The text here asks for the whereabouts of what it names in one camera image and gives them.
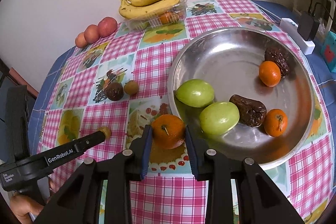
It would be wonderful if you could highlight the small yellow-green fruit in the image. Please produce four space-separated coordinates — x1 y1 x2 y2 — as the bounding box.
97 126 111 140

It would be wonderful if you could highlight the orange tangerine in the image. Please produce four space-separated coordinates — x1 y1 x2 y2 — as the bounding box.
259 61 281 88
151 114 186 149
263 109 288 137

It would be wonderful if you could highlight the dark wrinkled fruit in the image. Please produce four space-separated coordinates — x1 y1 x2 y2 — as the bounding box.
229 94 266 127

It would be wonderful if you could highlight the green apple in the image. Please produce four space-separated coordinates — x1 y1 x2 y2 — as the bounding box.
175 79 215 108
199 102 240 135

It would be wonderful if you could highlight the orange tangerine bottom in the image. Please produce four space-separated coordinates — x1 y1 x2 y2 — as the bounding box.
151 114 186 149

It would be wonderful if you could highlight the round dark brown fruit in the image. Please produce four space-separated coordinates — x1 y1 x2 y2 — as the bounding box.
104 82 124 101

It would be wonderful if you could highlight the small olive kiwi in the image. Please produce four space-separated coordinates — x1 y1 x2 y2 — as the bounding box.
123 80 139 96

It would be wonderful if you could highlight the orange tangerine top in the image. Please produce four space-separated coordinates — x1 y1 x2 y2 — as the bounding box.
259 61 281 88

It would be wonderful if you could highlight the large dark brown avocado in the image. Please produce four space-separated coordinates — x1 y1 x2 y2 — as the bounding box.
264 47 289 78

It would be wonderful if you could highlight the person's left hand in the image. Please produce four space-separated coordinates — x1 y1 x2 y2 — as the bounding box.
10 192 44 224

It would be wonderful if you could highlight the checkered fruit-print tablecloth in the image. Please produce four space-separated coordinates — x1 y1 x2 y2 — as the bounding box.
29 0 335 223

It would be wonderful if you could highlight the large steel plate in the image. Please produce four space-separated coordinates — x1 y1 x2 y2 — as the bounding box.
167 27 315 170

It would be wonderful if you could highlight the left pale red apple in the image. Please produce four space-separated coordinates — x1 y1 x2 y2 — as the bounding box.
75 32 88 48

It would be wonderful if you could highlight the middle red apple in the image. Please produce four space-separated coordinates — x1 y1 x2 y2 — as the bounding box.
84 24 100 44

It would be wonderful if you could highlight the white power strip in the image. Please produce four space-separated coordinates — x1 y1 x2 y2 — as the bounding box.
280 18 315 55

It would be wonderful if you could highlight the teal toy box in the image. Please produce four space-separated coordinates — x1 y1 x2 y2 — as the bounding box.
320 31 336 73

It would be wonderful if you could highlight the right red apple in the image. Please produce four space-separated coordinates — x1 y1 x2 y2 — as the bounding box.
97 16 117 38

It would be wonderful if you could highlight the black power adapter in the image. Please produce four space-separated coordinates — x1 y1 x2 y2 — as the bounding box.
297 11 319 41

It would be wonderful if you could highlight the clear plastic fruit tray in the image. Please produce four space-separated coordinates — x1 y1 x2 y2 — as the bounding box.
123 0 187 31

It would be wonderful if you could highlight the lower yellow banana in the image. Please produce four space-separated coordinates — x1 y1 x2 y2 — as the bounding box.
118 0 180 19

